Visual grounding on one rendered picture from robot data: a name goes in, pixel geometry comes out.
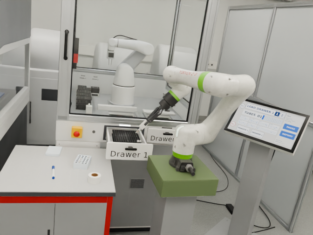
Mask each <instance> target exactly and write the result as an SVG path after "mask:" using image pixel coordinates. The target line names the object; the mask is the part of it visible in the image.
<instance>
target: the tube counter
mask: <svg viewBox="0 0 313 235"><path fill-rule="evenodd" d="M256 118H258V119H261V120H264V121H268V122H271V123H274V124H278V125H281V124H282V122H283V120H281V119H277V118H274V117H270V116H266V115H263V114H258V115H257V117H256Z"/></svg>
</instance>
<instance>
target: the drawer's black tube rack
mask: <svg viewBox="0 0 313 235"><path fill-rule="evenodd" d="M112 132H113V133H112V139H113V142H115V140H121V141H137V140H140V138H139V136H138V134H137V133H136V131H127V130H112Z"/></svg>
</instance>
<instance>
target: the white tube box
mask: <svg viewBox="0 0 313 235"><path fill-rule="evenodd" d="M80 158H82V160H81V163H79V162H78V161H79V160H80ZM90 162H91V156H89V159H88V155H81V154H78V156H77V157H76V159H75V161H74V164H73V168H75V169H83V170H87V169H88V167H89V164H90Z"/></svg>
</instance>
